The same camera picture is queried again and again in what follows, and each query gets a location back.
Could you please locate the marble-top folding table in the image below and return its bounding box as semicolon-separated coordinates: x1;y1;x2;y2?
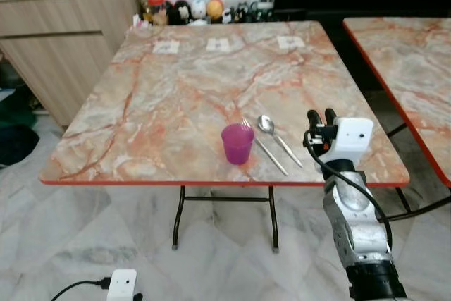
39;20;412;253
342;17;451;223

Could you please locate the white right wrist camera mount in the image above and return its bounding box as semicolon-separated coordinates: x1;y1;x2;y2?
329;117;375;163

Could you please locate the silver metal fork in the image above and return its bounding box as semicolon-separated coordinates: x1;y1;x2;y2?
241;118;290;177

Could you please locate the black round figurine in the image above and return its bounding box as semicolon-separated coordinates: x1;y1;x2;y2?
171;0;193;26

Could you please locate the light wooden cabinet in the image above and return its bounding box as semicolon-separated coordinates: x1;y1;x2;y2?
0;0;142;130

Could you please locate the red-lidded jar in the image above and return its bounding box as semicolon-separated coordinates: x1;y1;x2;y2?
147;0;168;26

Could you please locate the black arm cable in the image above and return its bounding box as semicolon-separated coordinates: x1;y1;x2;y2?
304;130;393;247
49;278;111;301

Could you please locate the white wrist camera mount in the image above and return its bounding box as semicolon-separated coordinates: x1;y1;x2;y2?
106;269;138;301
329;117;375;163

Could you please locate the orange round figurine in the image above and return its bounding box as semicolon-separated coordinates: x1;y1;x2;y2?
207;0;226;23

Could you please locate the white round figurine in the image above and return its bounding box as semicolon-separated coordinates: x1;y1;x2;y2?
191;0;209;25

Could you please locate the dark green bag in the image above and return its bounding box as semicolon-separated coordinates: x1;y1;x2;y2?
0;88;41;169

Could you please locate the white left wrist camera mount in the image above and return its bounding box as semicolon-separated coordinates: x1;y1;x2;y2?
106;269;138;301

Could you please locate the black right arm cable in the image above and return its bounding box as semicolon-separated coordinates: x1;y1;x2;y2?
304;130;393;247

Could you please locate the silver metal spoon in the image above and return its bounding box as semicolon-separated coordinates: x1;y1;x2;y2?
257;114;304;169

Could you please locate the white paper label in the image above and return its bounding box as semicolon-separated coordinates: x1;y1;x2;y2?
206;38;232;53
278;36;306;50
153;40;180;55

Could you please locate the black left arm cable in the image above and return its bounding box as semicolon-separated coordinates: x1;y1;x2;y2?
49;278;111;301

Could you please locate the purple plastic cup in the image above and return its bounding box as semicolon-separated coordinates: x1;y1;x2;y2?
221;123;255;166

